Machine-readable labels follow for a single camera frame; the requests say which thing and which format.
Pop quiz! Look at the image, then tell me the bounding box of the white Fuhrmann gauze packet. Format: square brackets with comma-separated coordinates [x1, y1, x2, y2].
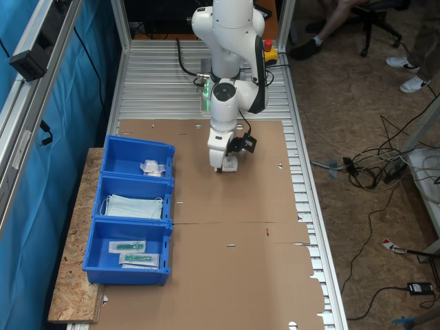
[222, 155, 239, 173]

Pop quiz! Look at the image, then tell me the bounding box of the brown cardboard sheet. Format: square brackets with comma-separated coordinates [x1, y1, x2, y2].
[91, 118, 326, 330]

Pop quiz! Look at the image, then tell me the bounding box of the blue bin holding gauze packets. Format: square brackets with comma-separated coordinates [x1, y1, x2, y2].
[102, 134, 176, 182]

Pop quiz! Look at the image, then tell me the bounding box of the blue bin holding masks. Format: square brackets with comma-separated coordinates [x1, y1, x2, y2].
[92, 173, 175, 225]

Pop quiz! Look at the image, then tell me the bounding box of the pale green surgical mask stack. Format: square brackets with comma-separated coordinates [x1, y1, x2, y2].
[100, 194, 164, 220]

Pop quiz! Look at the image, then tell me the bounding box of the yellow red emergency stop button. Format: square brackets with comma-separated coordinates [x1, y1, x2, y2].
[262, 39, 279, 67]

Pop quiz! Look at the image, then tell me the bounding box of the green syringe in clear packet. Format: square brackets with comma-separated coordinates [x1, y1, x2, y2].
[118, 253, 161, 270]
[109, 240, 147, 255]

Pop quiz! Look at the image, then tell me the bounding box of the blue bin holding syringe packets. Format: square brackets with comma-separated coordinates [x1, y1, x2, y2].
[82, 217, 173, 286]

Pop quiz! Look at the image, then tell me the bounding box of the OSB wood board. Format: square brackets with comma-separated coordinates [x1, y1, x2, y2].
[47, 147, 108, 325]

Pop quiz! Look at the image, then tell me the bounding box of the person's leg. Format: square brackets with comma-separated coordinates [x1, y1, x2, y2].
[288, 0, 371, 61]
[399, 19, 440, 94]

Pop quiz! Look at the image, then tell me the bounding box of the person's foot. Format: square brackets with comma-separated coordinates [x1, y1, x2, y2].
[385, 56, 421, 74]

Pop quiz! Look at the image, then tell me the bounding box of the black office chair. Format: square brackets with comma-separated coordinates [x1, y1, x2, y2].
[350, 0, 412, 58]

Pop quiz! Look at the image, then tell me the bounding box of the slanted aluminium beam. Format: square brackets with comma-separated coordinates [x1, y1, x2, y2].
[0, 0, 84, 239]

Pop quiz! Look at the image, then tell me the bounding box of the black power adapter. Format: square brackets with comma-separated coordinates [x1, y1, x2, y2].
[406, 281, 434, 296]

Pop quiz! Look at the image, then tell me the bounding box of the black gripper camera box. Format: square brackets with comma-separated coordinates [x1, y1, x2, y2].
[229, 133, 259, 155]

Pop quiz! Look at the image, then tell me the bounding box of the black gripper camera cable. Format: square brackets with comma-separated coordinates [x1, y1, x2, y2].
[238, 109, 252, 138]

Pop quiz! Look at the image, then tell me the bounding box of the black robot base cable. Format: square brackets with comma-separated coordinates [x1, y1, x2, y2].
[175, 37, 208, 79]

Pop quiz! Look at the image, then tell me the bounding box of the aluminium frame post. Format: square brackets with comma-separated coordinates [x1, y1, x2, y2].
[276, 0, 297, 53]
[109, 0, 133, 52]

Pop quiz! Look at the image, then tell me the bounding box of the black floor cable tangle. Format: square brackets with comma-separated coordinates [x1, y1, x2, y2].
[342, 113, 413, 190]

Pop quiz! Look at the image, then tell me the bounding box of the long black floor cable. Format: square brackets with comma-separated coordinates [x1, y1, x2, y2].
[342, 195, 404, 321]

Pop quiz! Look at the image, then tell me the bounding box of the white table frame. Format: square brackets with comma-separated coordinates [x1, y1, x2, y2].
[400, 95, 440, 256]

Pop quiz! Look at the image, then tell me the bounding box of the black camera on beam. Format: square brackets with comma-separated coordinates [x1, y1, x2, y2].
[9, 30, 58, 83]

